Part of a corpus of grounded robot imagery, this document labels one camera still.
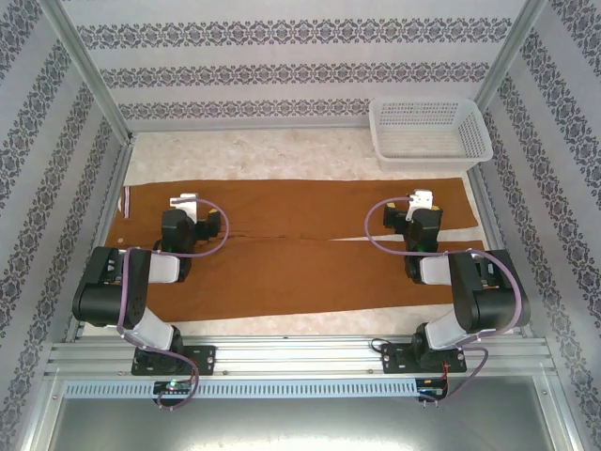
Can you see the brown long pants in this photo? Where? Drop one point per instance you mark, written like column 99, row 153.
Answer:
column 291, row 277

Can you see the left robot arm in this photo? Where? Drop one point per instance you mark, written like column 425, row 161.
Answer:
column 141, row 300

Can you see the white plastic mesh basket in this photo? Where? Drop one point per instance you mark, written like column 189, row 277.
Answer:
column 427, row 136

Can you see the sheet metal shelf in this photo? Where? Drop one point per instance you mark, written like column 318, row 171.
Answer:
column 300, row 425

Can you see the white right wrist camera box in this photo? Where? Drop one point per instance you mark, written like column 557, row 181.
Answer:
column 419, row 202

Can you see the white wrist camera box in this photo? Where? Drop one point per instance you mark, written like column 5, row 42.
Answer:
column 185, row 203
column 419, row 202

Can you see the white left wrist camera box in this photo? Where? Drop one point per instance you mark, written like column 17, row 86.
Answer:
column 185, row 203

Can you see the aluminium table side rail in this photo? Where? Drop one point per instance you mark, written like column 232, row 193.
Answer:
column 497, row 235
column 105, row 221

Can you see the aluminium frame cross bar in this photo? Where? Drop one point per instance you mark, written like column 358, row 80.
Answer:
column 244, row 128

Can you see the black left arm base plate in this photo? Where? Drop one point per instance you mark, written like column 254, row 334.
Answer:
column 206, row 359

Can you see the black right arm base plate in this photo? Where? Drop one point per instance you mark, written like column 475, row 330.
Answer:
column 390, row 359

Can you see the aluminium mounting rail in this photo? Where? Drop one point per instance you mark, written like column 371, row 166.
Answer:
column 300, row 354

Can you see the aluminium frame post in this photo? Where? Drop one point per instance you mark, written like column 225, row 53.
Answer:
column 84, row 66
column 512, row 51

